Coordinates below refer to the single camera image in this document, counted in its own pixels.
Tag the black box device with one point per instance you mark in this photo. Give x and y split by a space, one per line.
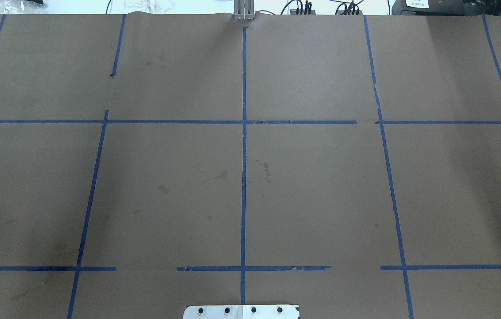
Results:
438 8

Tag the aluminium frame post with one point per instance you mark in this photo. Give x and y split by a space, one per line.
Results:
244 10

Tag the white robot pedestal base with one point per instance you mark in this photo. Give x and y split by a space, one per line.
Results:
260 311

